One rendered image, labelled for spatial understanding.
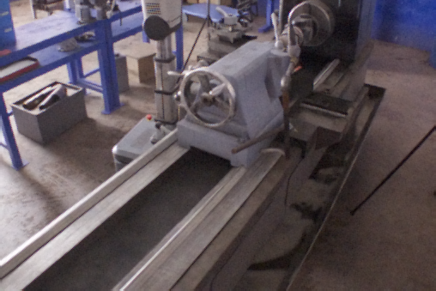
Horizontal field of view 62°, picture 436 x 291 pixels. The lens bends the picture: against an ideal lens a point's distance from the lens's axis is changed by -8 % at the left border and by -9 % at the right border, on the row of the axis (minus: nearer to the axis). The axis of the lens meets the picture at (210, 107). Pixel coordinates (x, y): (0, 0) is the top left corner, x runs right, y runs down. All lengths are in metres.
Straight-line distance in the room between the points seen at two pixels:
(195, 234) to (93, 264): 0.34
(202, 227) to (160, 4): 1.31
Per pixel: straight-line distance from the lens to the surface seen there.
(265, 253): 1.73
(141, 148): 2.59
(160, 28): 2.21
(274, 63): 1.58
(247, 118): 1.41
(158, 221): 1.42
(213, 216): 1.26
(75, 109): 3.45
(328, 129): 1.66
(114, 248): 1.35
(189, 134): 1.50
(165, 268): 1.13
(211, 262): 1.14
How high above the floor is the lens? 1.72
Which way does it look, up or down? 29 degrees down
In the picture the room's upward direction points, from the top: straight up
